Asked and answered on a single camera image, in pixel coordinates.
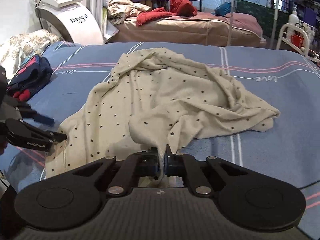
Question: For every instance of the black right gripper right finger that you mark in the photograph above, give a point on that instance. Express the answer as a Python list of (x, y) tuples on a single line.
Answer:
[(187, 167)]

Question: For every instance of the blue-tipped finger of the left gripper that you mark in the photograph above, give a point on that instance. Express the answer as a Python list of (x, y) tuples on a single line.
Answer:
[(37, 116)]

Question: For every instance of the floral patterned pillow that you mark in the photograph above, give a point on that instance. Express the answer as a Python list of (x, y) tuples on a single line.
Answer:
[(19, 49)]

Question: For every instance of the white metal cart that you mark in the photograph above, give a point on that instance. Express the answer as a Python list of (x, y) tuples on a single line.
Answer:
[(298, 40)]

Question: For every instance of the brown covered massage bed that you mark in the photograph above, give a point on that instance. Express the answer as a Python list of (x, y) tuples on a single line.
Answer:
[(208, 33)]

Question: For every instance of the red garment on bed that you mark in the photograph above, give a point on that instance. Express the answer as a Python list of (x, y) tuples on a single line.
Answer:
[(176, 8)]

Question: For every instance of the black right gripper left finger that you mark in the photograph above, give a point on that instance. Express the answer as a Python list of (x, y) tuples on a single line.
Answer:
[(135, 166)]

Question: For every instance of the beige crumpled blanket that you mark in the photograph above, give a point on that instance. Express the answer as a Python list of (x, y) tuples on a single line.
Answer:
[(119, 10)]

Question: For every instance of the navy red folded garment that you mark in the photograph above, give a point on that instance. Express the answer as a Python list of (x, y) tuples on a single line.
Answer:
[(30, 79)]

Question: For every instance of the pink bed cover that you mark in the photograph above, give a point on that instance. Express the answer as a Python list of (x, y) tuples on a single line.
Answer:
[(240, 21)]

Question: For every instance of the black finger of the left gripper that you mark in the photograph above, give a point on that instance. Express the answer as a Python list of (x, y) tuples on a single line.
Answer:
[(32, 136)]

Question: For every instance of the white metal pole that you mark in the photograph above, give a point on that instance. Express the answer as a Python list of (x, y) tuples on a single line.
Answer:
[(274, 24)]

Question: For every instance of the blue box on bed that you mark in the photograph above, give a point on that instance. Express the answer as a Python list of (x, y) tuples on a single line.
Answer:
[(223, 9)]

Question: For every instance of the white medical device machine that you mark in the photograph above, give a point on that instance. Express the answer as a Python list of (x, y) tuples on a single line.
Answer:
[(70, 20)]

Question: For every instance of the cream polka dot shirt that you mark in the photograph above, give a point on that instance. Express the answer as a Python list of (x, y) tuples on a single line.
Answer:
[(154, 98)]

